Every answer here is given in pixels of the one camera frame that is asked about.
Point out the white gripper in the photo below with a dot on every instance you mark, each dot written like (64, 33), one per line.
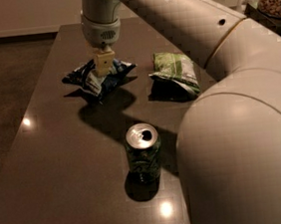
(101, 34)

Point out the blue chip bag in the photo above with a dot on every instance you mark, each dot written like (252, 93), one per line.
(86, 78)

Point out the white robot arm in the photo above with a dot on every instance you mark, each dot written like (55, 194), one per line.
(229, 142)

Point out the green chip bag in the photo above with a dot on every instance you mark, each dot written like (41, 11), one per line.
(176, 69)

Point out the green soda can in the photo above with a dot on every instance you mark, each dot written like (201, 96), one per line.
(142, 148)

